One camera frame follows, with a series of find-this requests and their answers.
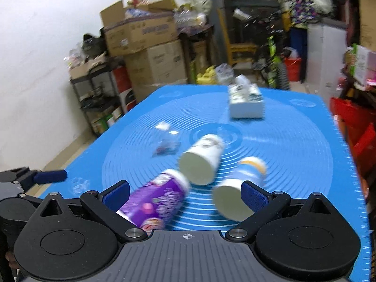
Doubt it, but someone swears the purple paper cup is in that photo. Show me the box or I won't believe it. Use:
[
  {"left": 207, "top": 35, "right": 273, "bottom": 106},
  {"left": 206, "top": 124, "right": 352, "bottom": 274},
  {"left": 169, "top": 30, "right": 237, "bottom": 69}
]
[{"left": 117, "top": 169, "right": 191, "bottom": 234}]

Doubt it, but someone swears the blue white paper cup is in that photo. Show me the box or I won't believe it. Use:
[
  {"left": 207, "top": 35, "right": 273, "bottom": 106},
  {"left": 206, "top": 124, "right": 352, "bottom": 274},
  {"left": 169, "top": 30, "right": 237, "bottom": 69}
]
[{"left": 211, "top": 157, "right": 267, "bottom": 222}]

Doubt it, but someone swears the white floral paper cup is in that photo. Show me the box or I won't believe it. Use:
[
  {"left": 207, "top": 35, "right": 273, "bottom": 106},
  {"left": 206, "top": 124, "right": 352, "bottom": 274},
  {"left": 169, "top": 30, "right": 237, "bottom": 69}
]
[{"left": 178, "top": 134, "right": 224, "bottom": 186}]

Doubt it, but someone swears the blue silicone baking mat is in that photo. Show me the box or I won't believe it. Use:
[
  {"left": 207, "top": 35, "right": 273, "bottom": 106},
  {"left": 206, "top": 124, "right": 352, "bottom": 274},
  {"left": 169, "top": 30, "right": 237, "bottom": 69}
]
[{"left": 48, "top": 85, "right": 372, "bottom": 281}]

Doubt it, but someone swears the clear plastic wrapper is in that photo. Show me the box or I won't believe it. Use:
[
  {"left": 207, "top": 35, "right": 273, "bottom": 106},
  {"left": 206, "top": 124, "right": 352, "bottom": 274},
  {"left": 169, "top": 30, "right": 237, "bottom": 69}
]
[{"left": 153, "top": 121, "right": 181, "bottom": 156}]

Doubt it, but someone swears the black metal shelf rack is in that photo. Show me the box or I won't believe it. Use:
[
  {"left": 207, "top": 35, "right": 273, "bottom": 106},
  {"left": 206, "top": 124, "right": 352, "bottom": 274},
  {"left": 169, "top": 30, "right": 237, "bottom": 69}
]
[{"left": 69, "top": 59, "right": 136, "bottom": 137}]

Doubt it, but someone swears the white tissue box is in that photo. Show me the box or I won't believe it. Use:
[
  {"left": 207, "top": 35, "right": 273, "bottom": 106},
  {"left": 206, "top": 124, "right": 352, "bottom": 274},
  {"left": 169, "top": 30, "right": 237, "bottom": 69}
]
[{"left": 228, "top": 74, "right": 264, "bottom": 119}]

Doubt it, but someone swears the red gift bag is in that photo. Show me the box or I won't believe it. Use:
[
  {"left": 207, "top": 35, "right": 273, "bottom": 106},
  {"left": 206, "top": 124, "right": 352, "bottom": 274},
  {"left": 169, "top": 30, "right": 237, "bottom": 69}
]
[{"left": 329, "top": 96, "right": 376, "bottom": 183}]

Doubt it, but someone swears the black green bicycle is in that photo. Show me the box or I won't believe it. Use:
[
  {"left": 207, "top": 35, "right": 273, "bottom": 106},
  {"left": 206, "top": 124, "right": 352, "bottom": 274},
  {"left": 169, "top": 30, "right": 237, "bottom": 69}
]
[{"left": 233, "top": 8, "right": 290, "bottom": 90}]

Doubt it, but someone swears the red plastic bucket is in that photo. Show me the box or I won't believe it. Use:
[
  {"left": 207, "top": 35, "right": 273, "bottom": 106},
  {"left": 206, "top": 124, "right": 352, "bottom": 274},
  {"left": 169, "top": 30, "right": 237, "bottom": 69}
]
[{"left": 284, "top": 57, "right": 302, "bottom": 82}]

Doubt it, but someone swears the lower large cardboard box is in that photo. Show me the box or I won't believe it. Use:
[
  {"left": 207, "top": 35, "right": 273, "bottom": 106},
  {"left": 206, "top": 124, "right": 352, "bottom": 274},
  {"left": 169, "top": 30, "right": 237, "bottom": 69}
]
[{"left": 124, "top": 40, "right": 187, "bottom": 102}]

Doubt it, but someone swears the yellow wooden chair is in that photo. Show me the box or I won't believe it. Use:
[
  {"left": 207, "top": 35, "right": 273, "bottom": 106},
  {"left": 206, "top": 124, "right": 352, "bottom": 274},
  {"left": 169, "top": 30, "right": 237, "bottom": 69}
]
[{"left": 217, "top": 8, "right": 258, "bottom": 66}]

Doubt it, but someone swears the green white carton box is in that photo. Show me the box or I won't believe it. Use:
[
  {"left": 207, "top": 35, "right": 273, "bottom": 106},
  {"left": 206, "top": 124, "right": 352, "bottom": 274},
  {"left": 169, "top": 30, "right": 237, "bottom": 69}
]
[{"left": 352, "top": 44, "right": 375, "bottom": 87}]

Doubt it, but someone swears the white chest freezer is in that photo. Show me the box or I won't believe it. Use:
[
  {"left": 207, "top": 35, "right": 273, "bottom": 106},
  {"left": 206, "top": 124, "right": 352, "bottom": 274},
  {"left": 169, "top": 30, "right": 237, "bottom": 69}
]
[{"left": 305, "top": 19, "right": 347, "bottom": 106}]

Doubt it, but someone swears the open top cardboard box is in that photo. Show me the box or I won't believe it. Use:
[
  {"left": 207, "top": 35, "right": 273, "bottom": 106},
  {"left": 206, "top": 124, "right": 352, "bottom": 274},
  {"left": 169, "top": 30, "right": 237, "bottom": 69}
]
[{"left": 100, "top": 0, "right": 178, "bottom": 56}]

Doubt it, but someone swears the floral purple bag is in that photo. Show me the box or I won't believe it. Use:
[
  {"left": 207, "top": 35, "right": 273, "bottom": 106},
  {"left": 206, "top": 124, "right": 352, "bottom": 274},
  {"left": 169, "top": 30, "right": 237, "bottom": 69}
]
[{"left": 290, "top": 0, "right": 319, "bottom": 27}]

